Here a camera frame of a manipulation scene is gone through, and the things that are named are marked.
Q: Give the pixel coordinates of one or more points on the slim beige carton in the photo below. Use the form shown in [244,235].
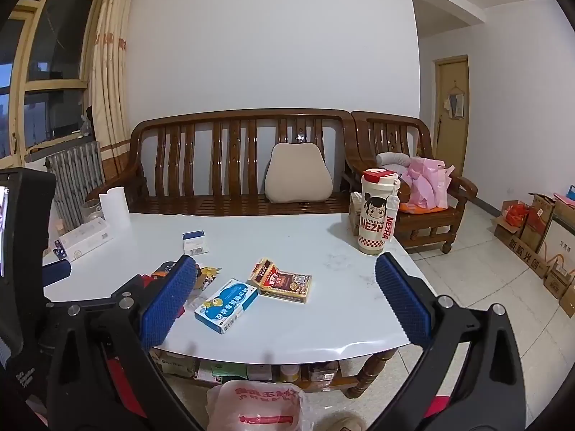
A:
[355,213]

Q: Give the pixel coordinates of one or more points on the clear blister pack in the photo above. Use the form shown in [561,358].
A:
[197,300]

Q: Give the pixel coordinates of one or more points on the small blue white box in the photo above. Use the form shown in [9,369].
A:
[195,242]

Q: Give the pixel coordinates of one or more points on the white paper towel roll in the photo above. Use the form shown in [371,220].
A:
[114,211]

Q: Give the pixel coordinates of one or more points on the long wooden sofa bench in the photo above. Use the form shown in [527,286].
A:
[233,119]

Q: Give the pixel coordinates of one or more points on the orange cloth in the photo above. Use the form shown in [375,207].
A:
[417,208]

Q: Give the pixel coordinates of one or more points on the red gold patterned box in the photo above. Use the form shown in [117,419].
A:
[283,283]

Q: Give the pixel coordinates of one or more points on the brown cardboard box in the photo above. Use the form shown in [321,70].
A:
[539,220]

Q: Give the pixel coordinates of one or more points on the pink plastic bag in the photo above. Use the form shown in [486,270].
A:
[429,182]

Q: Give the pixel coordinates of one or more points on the yellow framed window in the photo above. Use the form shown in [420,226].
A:
[31,81]

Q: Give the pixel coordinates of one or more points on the beige slipper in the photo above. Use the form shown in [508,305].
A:
[343,423]

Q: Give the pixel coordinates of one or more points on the hanger with cloth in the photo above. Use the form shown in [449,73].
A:
[456,101]

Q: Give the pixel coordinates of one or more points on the large white printed carton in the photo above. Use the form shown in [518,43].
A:
[559,238]

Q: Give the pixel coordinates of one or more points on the beige curtain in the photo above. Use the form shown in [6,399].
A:
[114,76]

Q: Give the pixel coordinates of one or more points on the blue white medicine box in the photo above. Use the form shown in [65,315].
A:
[224,306]

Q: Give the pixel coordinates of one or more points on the beige back cushion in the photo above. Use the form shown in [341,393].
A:
[297,173]

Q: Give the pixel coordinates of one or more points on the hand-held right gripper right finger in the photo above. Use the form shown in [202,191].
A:
[404,303]

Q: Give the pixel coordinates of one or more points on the grey radiator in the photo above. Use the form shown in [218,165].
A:
[76,175]

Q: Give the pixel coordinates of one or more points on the flat white carton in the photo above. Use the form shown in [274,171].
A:
[85,238]

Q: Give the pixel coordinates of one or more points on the wooden coffee table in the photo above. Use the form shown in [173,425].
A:
[373,368]

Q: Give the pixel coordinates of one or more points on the small printed cardboard box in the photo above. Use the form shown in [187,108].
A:
[559,283]

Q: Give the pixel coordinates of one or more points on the clear glass jar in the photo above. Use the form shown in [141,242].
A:
[92,211]

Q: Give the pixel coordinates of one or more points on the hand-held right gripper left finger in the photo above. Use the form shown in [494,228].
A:
[165,303]

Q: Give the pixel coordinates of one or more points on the cardboard box with red bag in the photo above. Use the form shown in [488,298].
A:
[512,220]

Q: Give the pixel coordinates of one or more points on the white pill bottle yellow label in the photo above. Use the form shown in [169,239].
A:
[289,372]

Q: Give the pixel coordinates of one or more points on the yellow wooden door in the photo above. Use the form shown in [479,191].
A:
[451,152]

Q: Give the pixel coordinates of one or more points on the wooden armchair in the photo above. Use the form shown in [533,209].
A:
[404,128]

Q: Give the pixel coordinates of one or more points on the white plastic bag red print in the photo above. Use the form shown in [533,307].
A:
[260,406]

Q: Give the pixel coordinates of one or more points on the cartoon printed tumbler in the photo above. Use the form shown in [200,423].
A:
[375,215]

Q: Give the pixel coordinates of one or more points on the grey pillow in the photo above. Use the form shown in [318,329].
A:
[391,160]

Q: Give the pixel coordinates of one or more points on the yellow candy wrapper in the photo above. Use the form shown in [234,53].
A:
[209,274]

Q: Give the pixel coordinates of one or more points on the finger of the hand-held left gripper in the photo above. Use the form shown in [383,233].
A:
[57,273]
[132,283]

